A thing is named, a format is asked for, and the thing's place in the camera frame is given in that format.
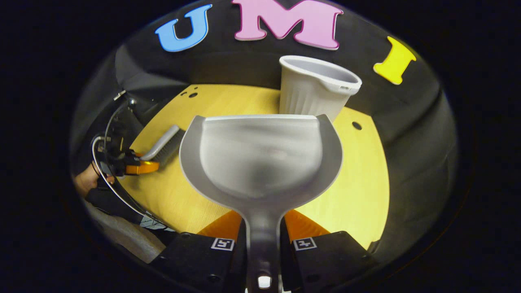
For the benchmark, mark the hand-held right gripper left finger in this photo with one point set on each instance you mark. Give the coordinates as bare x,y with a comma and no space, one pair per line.
199,260

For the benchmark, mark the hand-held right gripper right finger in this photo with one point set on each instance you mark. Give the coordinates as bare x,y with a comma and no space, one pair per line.
325,260

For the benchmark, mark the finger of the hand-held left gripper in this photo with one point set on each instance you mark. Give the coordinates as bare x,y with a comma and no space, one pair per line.
144,167

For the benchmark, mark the small grey broom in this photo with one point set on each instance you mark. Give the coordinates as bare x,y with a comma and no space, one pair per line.
163,144

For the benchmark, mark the grey dustpan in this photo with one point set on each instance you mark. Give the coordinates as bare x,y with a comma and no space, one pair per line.
262,162

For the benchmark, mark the white ribbed garbage bin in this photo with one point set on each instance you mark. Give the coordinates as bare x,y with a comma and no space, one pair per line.
309,97

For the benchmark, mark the silver metal clip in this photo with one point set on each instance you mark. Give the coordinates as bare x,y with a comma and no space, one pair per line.
119,95

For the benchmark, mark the person's beige trousers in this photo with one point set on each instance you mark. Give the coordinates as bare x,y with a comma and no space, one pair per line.
126,236

